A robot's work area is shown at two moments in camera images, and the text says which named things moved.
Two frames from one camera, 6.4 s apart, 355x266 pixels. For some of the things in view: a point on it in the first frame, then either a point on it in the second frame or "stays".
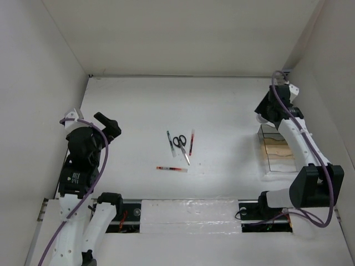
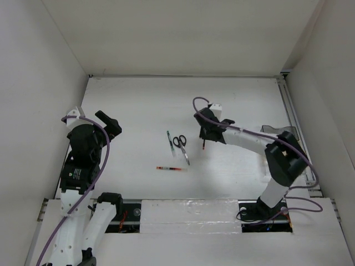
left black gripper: (112, 130) stays
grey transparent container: (265, 131) stays
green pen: (173, 151) stays
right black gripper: (261, 108) → (203, 134)
